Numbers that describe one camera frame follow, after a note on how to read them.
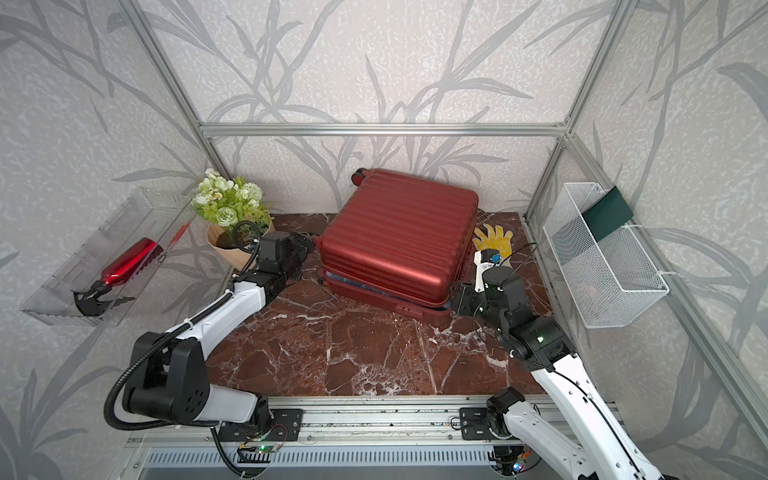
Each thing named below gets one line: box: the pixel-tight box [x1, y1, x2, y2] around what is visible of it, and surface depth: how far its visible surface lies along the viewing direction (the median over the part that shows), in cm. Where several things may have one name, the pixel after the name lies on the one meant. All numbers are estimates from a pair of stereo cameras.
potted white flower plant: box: [193, 169, 272, 269], surface depth 87 cm
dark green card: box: [581, 185, 634, 242], surface depth 71 cm
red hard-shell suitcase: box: [314, 168, 479, 326], surface depth 86 cm
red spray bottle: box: [71, 238, 164, 317], surface depth 63 cm
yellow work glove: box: [472, 223, 513, 258], surface depth 114 cm
